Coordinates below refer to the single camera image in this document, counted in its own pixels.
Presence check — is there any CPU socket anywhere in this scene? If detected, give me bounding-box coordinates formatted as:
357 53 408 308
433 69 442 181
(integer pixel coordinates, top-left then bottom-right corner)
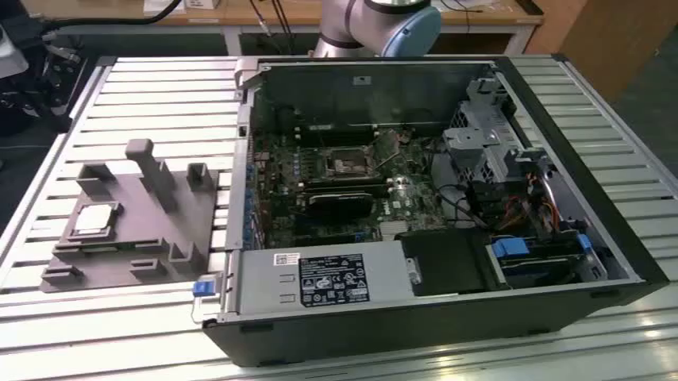
322 146 381 179

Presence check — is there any hard disk in blue carrier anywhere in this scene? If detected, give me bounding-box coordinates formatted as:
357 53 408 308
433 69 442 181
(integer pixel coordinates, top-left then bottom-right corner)
486 235 596 287

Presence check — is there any black equipment stand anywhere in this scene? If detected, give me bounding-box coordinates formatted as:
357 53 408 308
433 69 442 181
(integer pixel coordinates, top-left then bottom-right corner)
0 18 90 137

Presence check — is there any grey parts rack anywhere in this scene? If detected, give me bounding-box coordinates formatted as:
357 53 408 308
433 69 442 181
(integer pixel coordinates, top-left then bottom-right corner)
39 138 222 294

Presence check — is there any black graphics card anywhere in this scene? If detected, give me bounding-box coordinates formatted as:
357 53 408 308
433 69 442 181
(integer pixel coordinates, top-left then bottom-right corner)
303 191 376 220

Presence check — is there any coloured wire bundle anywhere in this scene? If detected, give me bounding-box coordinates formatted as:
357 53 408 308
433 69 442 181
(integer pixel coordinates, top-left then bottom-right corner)
497 197 564 232

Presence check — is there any silver chipset heatsink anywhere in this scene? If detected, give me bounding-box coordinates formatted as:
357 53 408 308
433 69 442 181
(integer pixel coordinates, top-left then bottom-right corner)
378 221 410 241

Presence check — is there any green motherboard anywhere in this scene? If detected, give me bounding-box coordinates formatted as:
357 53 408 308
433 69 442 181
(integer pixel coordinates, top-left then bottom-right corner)
247 130 453 249

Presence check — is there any metal drive cage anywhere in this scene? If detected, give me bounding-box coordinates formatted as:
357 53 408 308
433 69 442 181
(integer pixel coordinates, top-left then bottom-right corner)
441 77 548 188

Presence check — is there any grey case hinge bracket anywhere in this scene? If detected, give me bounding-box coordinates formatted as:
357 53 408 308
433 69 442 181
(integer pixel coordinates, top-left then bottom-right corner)
234 56 267 89

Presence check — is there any silver square CPU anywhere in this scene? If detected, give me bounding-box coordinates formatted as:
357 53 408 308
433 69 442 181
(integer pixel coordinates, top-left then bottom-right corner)
73 203 123 236

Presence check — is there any metal socket cover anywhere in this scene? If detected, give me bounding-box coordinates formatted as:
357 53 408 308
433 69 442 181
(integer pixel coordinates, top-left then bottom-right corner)
370 129 414 160

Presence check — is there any grey power supply unit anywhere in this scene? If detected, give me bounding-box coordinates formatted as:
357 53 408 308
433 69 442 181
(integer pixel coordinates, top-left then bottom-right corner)
231 248 418 315

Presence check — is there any black open PC case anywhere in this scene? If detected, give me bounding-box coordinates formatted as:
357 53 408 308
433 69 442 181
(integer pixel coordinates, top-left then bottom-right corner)
201 54 670 368

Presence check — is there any thin metal locking lever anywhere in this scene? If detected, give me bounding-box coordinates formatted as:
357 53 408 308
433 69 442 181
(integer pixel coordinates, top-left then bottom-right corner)
376 150 405 170

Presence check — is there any black rating label sticker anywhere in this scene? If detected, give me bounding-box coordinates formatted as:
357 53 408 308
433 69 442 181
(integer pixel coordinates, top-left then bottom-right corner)
298 253 370 309

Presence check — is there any wooden cabinet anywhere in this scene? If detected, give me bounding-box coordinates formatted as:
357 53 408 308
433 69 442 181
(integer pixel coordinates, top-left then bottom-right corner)
522 0 665 105

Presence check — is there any black RAM slot row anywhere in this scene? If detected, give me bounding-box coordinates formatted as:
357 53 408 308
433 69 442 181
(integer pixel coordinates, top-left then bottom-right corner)
295 123 378 146

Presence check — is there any black wire in case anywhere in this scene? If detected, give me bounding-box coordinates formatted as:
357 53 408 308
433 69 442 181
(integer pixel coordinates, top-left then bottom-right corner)
430 134 490 228

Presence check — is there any black plastic shroud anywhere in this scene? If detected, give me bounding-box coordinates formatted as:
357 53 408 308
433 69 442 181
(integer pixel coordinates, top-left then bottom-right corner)
394 229 502 297

